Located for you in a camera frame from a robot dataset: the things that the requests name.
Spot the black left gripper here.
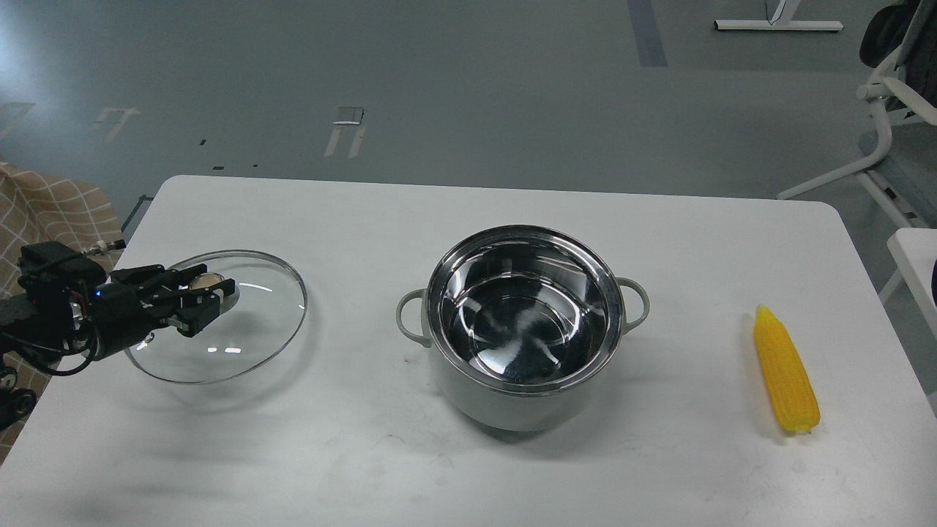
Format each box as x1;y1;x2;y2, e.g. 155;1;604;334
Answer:
89;266;236;361

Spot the glass pot lid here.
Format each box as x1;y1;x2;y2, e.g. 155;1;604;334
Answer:
126;250;307;386

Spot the yellow corn cob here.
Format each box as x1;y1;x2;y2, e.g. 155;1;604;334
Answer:
753;304;822;434

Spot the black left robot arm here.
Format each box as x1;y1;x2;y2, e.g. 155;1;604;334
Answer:
1;239;238;377

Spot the light green steel pot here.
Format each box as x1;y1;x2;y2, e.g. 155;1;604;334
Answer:
395;225;652;433

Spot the checkered beige cloth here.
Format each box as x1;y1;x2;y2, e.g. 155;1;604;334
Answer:
0;162;125;462

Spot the white desk foot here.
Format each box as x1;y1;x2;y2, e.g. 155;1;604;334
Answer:
713;1;844;33

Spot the white side table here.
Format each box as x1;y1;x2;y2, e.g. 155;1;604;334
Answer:
886;227;936;334

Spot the white office chair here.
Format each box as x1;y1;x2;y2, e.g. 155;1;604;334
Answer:
777;0;937;228

